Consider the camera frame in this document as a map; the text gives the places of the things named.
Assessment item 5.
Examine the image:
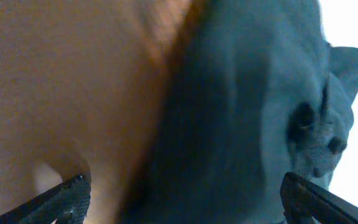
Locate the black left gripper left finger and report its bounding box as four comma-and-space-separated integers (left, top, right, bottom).
0, 175, 91, 224

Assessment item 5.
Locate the black garment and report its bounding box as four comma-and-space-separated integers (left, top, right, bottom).
120, 0, 358, 224

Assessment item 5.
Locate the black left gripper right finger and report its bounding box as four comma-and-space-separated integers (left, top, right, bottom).
280, 172, 358, 224

